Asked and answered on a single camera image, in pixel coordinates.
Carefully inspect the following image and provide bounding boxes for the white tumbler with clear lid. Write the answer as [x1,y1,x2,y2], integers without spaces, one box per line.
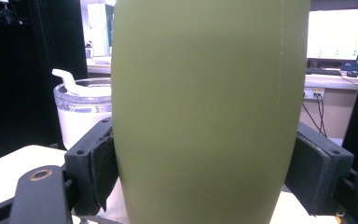
[51,68,114,151]

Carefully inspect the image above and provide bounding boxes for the white power strip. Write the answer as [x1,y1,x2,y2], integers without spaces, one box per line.
[303,88,325,101]

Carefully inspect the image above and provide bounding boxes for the black cables at power strip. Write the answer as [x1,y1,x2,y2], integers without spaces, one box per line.
[301,92,329,138]

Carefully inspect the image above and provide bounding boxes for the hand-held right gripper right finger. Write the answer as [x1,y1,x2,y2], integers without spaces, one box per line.
[283,120,355,217]

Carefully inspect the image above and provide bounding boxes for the white cabinet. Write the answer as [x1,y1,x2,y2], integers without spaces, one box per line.
[86,2,117,58]

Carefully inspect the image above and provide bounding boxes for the black keyboard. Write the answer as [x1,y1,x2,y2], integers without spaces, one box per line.
[305,66,343,77]

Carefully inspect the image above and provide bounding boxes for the green bottle with white cap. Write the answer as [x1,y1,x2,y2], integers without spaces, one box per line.
[110,0,311,224]

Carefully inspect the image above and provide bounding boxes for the beige wooden desk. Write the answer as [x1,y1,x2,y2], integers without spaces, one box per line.
[298,74,358,140]

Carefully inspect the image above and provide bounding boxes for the computer monitor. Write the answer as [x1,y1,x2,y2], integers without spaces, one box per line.
[306,7,358,63]

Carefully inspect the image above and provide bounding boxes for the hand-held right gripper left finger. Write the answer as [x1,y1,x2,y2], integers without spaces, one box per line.
[64,116,119,217]

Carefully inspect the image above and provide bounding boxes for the black metal stand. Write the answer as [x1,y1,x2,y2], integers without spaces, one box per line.
[0,0,24,26]

